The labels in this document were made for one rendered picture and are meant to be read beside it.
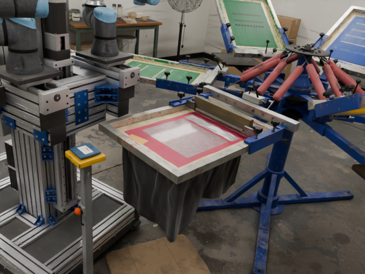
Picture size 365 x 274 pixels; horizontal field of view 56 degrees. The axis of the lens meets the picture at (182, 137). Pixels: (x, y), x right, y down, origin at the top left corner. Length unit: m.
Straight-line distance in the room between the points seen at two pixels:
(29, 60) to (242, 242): 1.85
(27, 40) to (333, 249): 2.40
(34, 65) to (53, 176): 0.77
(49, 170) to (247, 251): 1.43
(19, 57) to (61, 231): 1.14
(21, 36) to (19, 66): 0.13
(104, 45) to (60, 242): 1.16
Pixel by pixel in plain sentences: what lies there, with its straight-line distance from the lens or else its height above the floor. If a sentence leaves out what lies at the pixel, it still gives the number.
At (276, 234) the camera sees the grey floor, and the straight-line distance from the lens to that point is 2.78.
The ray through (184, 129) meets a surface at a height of 0.96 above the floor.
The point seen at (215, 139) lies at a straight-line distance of 1.77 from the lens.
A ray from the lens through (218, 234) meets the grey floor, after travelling 2.63.
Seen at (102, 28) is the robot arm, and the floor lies 1.40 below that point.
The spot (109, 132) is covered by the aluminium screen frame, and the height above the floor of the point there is 0.98.
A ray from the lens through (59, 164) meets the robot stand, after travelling 2.06.
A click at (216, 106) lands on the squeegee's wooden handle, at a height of 1.05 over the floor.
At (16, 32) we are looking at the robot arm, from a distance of 1.57.
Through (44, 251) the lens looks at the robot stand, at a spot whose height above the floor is 0.21.
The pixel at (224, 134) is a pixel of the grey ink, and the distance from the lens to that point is 1.84.
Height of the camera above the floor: 1.74
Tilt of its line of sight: 27 degrees down
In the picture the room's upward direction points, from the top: 7 degrees clockwise
